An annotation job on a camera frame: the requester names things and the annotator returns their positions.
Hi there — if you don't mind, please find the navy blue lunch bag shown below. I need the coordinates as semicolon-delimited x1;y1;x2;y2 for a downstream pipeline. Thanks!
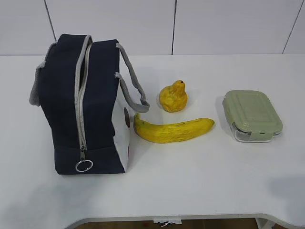
29;34;150;175

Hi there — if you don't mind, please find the yellow banana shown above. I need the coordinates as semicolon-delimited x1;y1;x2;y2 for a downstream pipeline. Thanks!
134;113;214;144

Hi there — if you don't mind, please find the white tape scrap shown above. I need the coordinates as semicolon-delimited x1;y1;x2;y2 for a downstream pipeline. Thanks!
153;218;182;227

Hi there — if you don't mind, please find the green lidded food container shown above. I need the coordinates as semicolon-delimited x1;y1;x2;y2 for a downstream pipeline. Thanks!
223;90;283;143

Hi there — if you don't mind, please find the yellow pear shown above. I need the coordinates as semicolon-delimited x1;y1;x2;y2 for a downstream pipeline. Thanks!
159;80;188;113

